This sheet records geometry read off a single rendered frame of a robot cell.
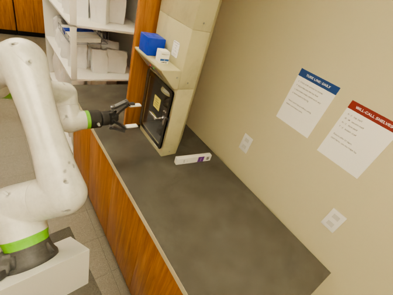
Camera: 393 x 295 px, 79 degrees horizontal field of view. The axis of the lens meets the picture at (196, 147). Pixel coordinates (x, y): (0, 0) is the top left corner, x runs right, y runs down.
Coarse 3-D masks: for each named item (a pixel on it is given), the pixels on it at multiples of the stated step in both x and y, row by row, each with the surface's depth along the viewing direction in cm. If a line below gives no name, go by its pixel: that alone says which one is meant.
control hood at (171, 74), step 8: (136, 48) 132; (144, 56) 126; (152, 56) 127; (152, 64) 123; (160, 64) 121; (168, 64) 124; (160, 72) 119; (168, 72) 118; (176, 72) 120; (168, 80) 121; (176, 80) 123; (176, 88) 127
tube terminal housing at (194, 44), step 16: (160, 16) 129; (160, 32) 131; (176, 32) 120; (192, 32) 112; (208, 32) 117; (192, 48) 117; (176, 64) 125; (192, 64) 123; (192, 80) 130; (176, 96) 130; (192, 96) 144; (176, 112) 138; (176, 128) 146; (176, 144) 155
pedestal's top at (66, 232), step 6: (66, 228) 100; (54, 234) 97; (60, 234) 98; (66, 234) 98; (72, 234) 99; (54, 240) 95; (60, 240) 96; (90, 270) 90; (90, 276) 89; (90, 282) 87; (84, 288) 85; (90, 288) 86; (96, 288) 86; (72, 294) 83; (78, 294) 83; (84, 294) 84; (90, 294) 84; (96, 294) 85
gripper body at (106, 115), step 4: (104, 112) 123; (108, 112) 124; (112, 112) 125; (116, 112) 128; (104, 116) 122; (108, 116) 123; (112, 116) 126; (116, 116) 128; (104, 120) 122; (108, 120) 123; (116, 120) 129; (104, 124) 124; (108, 124) 125; (112, 124) 129
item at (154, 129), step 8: (152, 72) 143; (152, 80) 144; (160, 80) 137; (152, 88) 146; (160, 88) 138; (168, 88) 131; (152, 96) 147; (160, 96) 139; (168, 96) 132; (144, 104) 157; (152, 104) 149; (160, 104) 141; (168, 104) 133; (144, 112) 159; (160, 112) 142; (168, 112) 135; (144, 120) 161; (152, 120) 152; (160, 120) 144; (144, 128) 163; (152, 128) 154; (160, 128) 145; (152, 136) 155; (160, 136) 147; (160, 144) 148
